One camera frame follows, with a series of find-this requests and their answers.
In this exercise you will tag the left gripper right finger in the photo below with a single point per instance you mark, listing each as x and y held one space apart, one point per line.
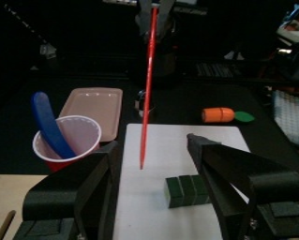
247 187

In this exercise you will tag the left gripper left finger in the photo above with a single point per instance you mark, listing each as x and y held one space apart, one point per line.
80 193

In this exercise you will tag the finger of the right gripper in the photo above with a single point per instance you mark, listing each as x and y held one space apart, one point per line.
143 14
165 14

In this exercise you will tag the red plastic toy knife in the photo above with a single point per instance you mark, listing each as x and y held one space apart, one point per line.
147 93

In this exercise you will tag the toy sushi roll block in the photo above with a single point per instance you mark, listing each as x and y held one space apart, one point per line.
184 192

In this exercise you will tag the red plastic cup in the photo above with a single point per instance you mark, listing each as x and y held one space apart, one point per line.
82 137

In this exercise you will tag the brown wooden stick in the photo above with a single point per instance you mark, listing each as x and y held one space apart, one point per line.
4 225

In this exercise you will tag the black keyboard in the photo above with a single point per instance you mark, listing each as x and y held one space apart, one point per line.
213 70

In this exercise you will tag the blue plastic spoon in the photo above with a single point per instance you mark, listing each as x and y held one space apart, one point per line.
49 125

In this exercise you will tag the white cutting board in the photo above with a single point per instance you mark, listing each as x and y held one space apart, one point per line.
163 146

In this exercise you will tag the orange toy carrot green leaf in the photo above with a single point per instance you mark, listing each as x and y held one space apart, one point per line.
217 115

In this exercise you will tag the white keyboard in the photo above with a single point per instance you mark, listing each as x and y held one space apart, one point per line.
291 118

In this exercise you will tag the pink plastic tray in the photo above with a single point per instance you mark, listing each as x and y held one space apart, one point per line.
95 108

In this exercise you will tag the colourful clutter pile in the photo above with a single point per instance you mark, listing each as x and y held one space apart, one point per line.
295 23

